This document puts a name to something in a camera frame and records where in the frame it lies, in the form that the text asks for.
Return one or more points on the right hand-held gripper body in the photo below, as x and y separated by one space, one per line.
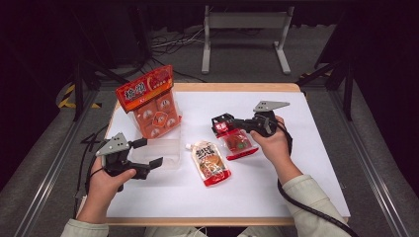
263 123

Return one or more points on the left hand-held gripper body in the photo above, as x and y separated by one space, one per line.
113 146

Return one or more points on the translucent plastic bin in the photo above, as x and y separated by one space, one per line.
161 153

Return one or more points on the red and black snack packet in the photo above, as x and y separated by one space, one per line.
238 144

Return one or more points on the orange snack bag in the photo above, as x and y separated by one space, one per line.
154 112

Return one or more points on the person's right hand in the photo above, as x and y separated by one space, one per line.
276 148

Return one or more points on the person's left hand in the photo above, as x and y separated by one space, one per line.
102 187

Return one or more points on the white table sheet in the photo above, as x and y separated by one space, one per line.
210 105

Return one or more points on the spouted sauce pouch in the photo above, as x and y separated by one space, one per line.
210 163

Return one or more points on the black tripod stand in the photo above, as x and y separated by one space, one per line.
78 89
347 89

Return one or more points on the yellow black hazard tape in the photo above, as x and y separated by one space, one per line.
66 98

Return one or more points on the white metal stand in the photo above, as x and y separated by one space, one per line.
247 20

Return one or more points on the aluminium rail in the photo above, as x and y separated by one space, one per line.
369 154
56 164

